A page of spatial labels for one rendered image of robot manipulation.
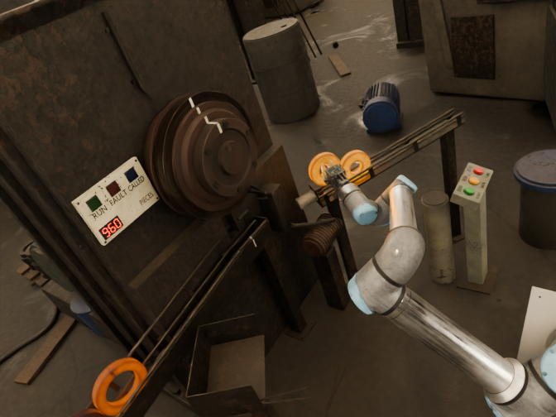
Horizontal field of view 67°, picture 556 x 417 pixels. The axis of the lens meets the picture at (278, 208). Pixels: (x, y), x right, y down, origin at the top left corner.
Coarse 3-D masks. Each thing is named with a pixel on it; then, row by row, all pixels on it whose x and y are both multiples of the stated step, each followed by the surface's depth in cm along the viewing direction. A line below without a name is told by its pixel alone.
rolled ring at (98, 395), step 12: (120, 360) 138; (132, 360) 140; (108, 372) 133; (120, 372) 136; (144, 372) 144; (96, 384) 133; (108, 384) 134; (96, 396) 131; (108, 408) 135; (120, 408) 139
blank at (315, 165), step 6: (318, 156) 186; (324, 156) 186; (330, 156) 187; (336, 156) 188; (312, 162) 187; (318, 162) 186; (324, 162) 187; (336, 162) 189; (312, 168) 187; (318, 168) 188; (312, 174) 188; (318, 174) 189; (318, 180) 190
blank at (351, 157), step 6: (348, 156) 190; (354, 156) 191; (360, 156) 192; (366, 156) 193; (342, 162) 192; (348, 162) 191; (360, 162) 196; (366, 162) 195; (342, 168) 192; (348, 168) 193; (360, 168) 197; (366, 168) 196; (348, 174) 194; (354, 174) 196
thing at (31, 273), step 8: (32, 240) 328; (24, 248) 322; (24, 256) 315; (24, 264) 335; (32, 264) 304; (24, 272) 327; (32, 272) 321; (40, 272) 319; (32, 280) 336; (40, 280) 309; (48, 280) 307
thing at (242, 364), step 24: (216, 336) 148; (240, 336) 148; (264, 336) 147; (192, 360) 134; (216, 360) 145; (240, 360) 143; (264, 360) 140; (192, 384) 129; (216, 384) 139; (240, 384) 136; (264, 384) 134; (216, 408) 127; (240, 408) 127; (264, 408) 127
